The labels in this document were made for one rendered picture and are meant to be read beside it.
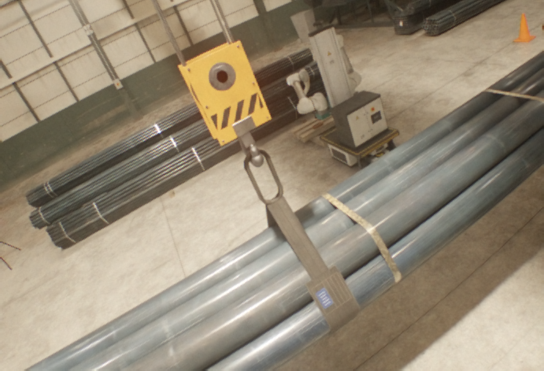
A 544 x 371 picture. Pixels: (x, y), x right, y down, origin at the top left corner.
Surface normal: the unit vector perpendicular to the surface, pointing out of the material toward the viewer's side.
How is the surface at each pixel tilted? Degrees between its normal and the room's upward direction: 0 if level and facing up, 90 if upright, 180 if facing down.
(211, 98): 90
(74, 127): 90
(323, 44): 90
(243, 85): 90
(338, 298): 60
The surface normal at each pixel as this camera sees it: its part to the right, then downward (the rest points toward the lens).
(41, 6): 0.40, 0.29
